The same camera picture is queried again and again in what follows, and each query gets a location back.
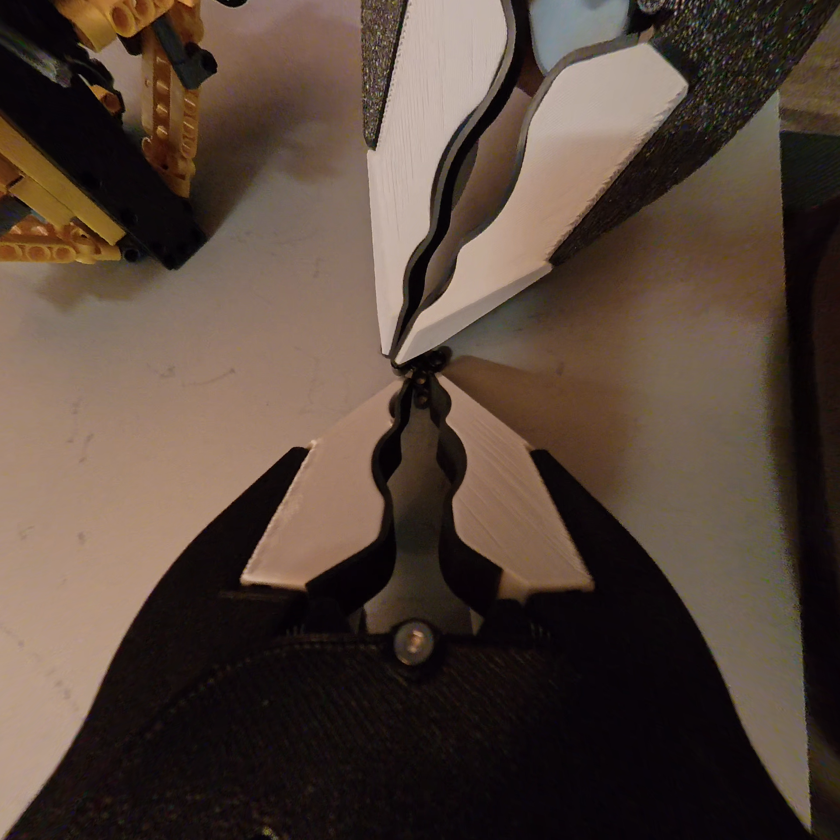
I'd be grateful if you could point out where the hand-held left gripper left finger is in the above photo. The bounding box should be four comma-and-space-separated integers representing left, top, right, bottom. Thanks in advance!
240, 381, 413, 595

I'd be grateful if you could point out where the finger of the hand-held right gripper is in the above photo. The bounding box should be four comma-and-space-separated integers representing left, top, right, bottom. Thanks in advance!
392, 36, 690, 365
366, 0, 526, 360

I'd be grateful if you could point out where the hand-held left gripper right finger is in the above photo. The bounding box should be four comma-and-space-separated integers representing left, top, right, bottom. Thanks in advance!
430, 372, 596, 603

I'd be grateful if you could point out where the black brick connector piece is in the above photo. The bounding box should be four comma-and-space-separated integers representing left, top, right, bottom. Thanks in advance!
394, 350, 452, 413

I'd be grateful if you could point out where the yellow toy brick vehicle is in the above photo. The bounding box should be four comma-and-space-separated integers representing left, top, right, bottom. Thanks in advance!
0, 0, 219, 271

